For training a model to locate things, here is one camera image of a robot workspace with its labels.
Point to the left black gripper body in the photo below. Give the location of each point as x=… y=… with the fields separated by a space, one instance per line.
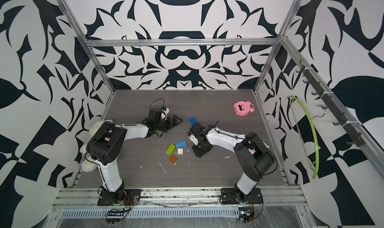
x=163 y=125

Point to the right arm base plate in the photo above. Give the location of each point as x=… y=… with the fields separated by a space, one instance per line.
x=233 y=196

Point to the orange lego brick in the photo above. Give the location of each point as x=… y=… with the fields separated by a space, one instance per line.
x=173 y=159

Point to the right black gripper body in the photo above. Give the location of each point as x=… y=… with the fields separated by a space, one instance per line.
x=198 y=149

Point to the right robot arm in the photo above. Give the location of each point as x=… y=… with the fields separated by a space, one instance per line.
x=254 y=156

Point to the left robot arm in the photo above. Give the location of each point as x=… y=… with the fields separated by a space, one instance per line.
x=105 y=146

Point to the aluminium front rail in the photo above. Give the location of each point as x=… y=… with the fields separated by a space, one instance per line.
x=169 y=197

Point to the lime green long lego brick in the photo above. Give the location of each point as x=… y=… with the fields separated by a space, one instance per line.
x=170 y=149

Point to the dark blue lego brick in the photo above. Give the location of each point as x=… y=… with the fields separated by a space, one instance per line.
x=192 y=121

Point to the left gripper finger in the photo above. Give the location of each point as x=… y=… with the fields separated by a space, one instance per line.
x=173 y=124
x=177 y=119

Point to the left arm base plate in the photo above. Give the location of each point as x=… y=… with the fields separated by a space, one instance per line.
x=121 y=197

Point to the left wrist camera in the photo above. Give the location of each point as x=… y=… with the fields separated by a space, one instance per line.
x=157 y=114

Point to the white teddy bear pink shirt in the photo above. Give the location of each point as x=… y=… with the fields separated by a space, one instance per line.
x=89 y=164

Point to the green hoop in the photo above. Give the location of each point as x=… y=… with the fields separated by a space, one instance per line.
x=315 y=165

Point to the black hook rail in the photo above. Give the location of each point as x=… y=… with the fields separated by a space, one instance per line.
x=328 y=97

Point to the light blue lego brick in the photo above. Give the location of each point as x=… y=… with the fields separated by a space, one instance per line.
x=181 y=144

